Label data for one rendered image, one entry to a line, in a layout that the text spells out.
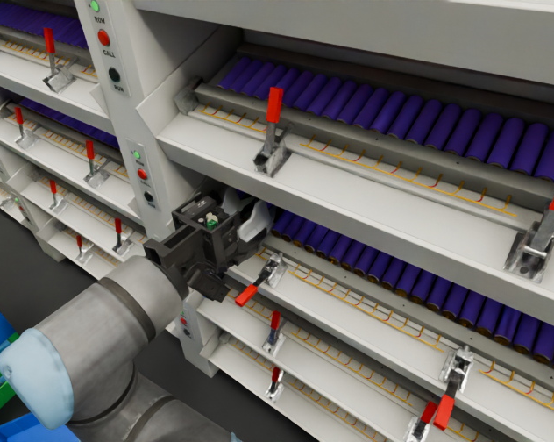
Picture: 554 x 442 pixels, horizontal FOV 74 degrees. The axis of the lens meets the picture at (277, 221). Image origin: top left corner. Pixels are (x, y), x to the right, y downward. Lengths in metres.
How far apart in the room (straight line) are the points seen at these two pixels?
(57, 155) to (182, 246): 0.57
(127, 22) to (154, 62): 0.06
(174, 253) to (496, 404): 0.40
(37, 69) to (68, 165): 0.20
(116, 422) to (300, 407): 0.48
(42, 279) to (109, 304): 1.01
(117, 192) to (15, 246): 0.86
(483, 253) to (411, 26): 0.20
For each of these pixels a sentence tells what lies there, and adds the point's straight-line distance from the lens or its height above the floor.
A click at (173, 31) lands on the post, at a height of 0.79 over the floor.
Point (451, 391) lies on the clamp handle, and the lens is 0.48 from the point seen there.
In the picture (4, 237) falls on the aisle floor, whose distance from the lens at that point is 1.67.
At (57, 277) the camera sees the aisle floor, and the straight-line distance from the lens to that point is 1.40.
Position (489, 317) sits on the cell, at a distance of 0.52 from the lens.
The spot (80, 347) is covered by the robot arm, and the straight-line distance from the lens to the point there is 0.40.
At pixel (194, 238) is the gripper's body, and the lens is 0.45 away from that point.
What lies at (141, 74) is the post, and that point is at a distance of 0.51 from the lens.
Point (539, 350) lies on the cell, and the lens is 0.53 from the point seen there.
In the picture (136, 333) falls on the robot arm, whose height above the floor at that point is 0.58.
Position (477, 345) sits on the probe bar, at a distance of 0.51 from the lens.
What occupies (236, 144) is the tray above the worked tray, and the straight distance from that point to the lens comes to 0.47.
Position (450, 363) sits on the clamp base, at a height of 0.51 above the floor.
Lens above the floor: 0.91
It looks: 40 degrees down
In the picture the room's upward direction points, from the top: straight up
